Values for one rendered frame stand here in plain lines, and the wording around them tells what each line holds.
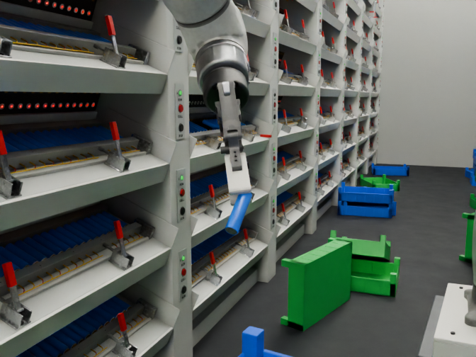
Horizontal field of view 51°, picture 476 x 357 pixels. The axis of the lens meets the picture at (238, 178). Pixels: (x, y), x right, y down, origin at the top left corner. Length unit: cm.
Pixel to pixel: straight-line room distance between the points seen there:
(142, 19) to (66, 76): 34
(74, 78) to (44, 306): 36
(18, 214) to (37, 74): 20
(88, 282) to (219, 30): 49
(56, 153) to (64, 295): 24
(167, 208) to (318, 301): 63
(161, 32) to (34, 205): 49
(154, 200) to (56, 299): 36
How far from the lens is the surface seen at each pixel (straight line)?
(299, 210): 230
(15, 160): 83
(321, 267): 151
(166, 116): 108
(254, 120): 174
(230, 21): 87
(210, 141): 133
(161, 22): 110
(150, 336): 115
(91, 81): 88
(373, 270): 198
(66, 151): 91
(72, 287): 91
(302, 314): 148
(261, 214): 178
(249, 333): 59
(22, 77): 77
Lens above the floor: 66
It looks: 9 degrees down
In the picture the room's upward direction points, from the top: straight up
